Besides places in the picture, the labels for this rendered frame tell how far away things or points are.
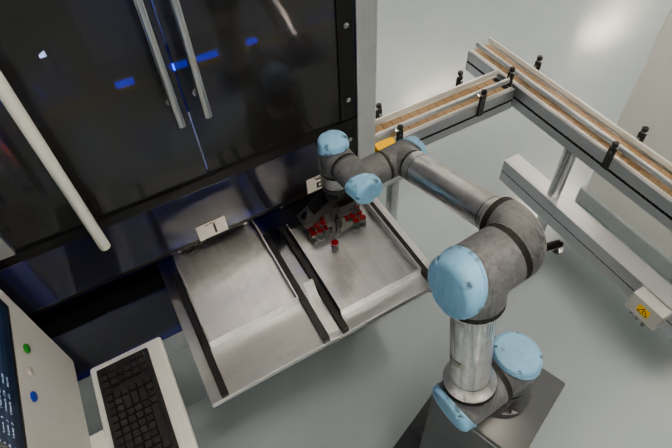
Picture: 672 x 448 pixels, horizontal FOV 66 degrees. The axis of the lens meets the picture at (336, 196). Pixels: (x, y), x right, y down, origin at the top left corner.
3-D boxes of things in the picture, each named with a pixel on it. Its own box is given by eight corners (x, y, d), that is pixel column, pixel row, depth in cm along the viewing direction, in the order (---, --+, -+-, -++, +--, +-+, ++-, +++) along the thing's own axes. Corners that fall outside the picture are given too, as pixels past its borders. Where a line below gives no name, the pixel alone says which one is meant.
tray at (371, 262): (287, 231, 161) (286, 224, 158) (359, 198, 168) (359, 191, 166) (341, 316, 141) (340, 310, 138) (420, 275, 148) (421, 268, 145)
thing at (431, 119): (359, 178, 179) (359, 145, 167) (338, 152, 188) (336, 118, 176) (513, 110, 199) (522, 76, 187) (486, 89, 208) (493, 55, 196)
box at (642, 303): (623, 304, 186) (633, 291, 179) (633, 298, 187) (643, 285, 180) (652, 331, 179) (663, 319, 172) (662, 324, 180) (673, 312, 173)
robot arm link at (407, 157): (580, 214, 89) (406, 121, 126) (534, 244, 86) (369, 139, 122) (574, 262, 96) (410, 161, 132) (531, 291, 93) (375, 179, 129)
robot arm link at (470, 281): (511, 409, 120) (537, 247, 85) (462, 447, 115) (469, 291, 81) (474, 372, 129) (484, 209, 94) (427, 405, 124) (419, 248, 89)
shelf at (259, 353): (158, 267, 156) (156, 263, 155) (358, 178, 177) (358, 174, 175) (213, 408, 128) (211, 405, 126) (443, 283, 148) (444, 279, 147)
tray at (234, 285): (172, 256, 156) (169, 249, 154) (252, 221, 164) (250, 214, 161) (211, 348, 136) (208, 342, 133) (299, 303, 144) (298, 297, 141)
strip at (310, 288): (304, 294, 146) (302, 282, 141) (313, 289, 147) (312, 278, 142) (328, 334, 137) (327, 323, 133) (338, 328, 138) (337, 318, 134)
